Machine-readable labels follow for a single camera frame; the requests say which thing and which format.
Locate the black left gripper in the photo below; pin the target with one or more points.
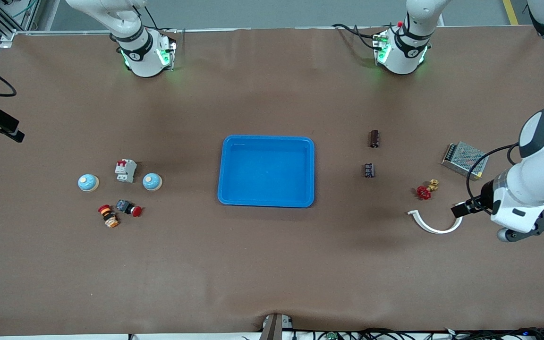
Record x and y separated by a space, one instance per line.
485 194

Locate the blue desk bell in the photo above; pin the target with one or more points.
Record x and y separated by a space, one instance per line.
88 182
152 182

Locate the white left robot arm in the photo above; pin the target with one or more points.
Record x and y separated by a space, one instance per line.
536 189

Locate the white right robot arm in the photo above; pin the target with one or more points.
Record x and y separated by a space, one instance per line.
140 52

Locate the white half-round pipe clamp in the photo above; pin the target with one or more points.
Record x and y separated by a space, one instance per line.
439 231

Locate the metal mesh power supply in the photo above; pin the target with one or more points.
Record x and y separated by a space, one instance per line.
461 158

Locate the white red circuit breaker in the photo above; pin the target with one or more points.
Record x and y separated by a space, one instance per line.
125 171

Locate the red orange emergency stop button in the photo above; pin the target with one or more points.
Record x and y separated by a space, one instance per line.
109 218

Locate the red black emergency stop button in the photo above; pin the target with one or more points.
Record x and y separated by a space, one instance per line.
123 206

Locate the blue plastic tray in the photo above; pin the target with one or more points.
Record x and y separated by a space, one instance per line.
262 170

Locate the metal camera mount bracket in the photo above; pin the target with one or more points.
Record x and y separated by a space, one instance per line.
274 328

